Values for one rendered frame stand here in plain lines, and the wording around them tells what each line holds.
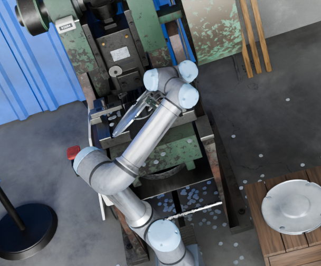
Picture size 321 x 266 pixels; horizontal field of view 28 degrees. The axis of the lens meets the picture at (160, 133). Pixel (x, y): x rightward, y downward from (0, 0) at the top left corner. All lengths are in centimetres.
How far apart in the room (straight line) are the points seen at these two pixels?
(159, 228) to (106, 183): 40
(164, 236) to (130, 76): 71
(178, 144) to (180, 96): 73
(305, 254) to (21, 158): 205
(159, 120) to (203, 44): 38
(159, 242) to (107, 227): 107
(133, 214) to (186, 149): 53
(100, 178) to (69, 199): 156
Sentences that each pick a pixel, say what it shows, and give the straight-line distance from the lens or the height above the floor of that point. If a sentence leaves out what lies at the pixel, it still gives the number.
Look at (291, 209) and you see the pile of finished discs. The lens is 287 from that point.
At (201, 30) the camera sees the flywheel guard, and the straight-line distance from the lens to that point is 237.
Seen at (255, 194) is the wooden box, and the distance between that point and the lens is 297.
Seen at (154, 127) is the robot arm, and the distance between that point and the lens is 220.
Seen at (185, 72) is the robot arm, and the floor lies 119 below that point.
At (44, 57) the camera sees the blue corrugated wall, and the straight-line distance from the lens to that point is 418.
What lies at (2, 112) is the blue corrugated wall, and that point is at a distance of 443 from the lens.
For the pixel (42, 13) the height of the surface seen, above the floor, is 133.
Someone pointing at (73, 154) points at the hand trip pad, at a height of 76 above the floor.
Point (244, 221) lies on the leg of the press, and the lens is 330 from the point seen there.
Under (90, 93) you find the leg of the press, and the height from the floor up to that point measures 70.
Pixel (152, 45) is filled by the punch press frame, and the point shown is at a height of 109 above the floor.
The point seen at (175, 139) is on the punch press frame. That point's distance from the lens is 289.
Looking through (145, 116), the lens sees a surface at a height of 78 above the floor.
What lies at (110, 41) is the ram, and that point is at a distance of 271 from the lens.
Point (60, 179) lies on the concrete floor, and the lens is 392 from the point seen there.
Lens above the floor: 259
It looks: 41 degrees down
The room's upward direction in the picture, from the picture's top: 20 degrees counter-clockwise
